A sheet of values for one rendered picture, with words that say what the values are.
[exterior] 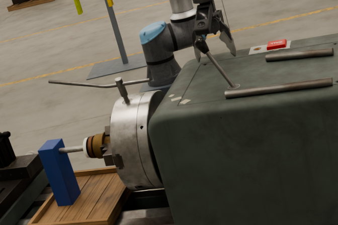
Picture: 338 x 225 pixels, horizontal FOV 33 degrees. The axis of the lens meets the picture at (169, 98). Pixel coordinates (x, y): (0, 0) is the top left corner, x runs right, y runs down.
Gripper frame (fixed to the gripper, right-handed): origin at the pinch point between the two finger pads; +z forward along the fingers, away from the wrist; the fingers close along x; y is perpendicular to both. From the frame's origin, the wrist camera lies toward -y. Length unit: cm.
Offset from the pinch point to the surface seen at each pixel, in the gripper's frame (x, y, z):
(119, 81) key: 26.9, -17.2, -3.2
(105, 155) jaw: 34.9, -25.4, 17.0
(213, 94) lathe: -2.8, -24.7, 2.5
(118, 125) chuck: 28.6, -23.0, 8.7
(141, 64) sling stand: 192, 426, 127
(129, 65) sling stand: 208, 428, 127
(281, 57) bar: -20.9, -5.2, 1.3
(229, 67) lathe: -4.2, -3.0, 2.5
